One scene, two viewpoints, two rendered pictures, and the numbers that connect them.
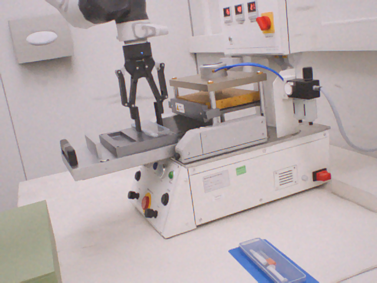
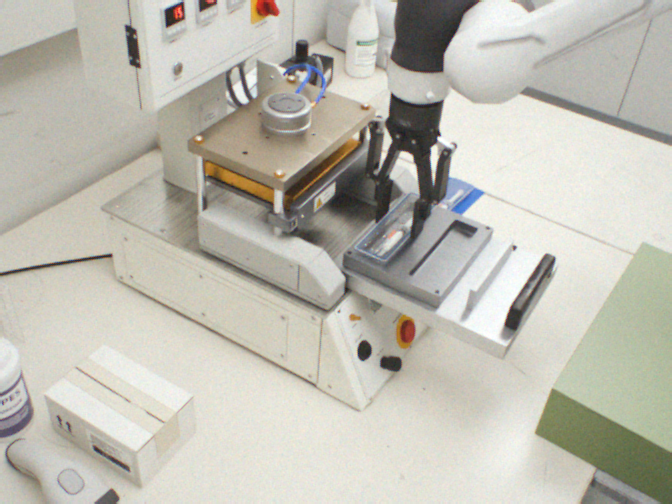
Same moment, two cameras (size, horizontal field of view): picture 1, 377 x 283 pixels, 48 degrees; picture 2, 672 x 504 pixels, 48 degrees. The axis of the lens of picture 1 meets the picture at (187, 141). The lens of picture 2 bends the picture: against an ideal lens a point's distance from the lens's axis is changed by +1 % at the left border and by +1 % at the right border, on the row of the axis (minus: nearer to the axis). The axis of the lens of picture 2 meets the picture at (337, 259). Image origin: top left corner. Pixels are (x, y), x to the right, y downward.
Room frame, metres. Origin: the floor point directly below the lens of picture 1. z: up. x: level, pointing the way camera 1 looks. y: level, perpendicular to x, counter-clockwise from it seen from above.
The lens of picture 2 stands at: (1.81, 0.77, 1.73)
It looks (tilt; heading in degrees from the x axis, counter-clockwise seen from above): 41 degrees down; 230
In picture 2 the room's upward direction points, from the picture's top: 5 degrees clockwise
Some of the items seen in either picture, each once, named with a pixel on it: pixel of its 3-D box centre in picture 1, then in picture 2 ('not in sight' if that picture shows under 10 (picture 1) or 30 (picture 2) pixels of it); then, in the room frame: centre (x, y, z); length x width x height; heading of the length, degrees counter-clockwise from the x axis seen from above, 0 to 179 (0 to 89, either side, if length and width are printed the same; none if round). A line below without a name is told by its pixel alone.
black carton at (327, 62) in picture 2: not in sight; (316, 74); (0.75, -0.66, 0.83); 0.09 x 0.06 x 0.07; 32
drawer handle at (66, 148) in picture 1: (68, 151); (531, 289); (1.05, 0.31, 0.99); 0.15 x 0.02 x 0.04; 22
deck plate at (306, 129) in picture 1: (231, 134); (268, 207); (1.23, -0.13, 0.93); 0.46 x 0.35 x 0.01; 112
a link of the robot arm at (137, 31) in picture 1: (143, 30); (414, 66); (1.13, 0.07, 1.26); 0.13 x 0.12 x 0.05; 21
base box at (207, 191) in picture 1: (225, 167); (291, 250); (1.20, -0.10, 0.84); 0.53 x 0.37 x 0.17; 112
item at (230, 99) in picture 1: (217, 91); (288, 145); (1.21, -0.10, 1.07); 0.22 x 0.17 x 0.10; 22
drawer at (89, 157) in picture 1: (120, 146); (445, 263); (1.11, 0.18, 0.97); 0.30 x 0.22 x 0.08; 112
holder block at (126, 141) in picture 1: (136, 138); (419, 246); (1.12, 0.14, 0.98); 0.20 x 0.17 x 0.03; 22
